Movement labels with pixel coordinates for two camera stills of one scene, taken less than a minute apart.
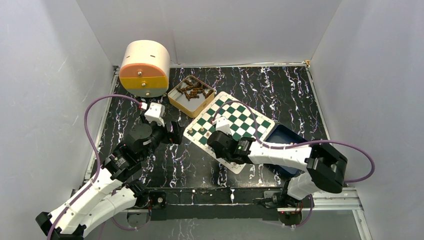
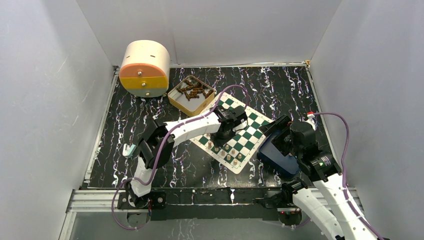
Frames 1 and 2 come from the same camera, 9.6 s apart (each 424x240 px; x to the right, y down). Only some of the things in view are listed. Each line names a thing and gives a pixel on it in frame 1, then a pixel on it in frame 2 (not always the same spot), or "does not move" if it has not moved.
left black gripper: (176, 137) to (218, 142)
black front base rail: (217, 203) does not move
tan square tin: (191, 96) does not move
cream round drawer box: (145, 67) does not move
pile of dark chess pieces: (192, 90) does not move
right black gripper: (219, 155) to (280, 122)
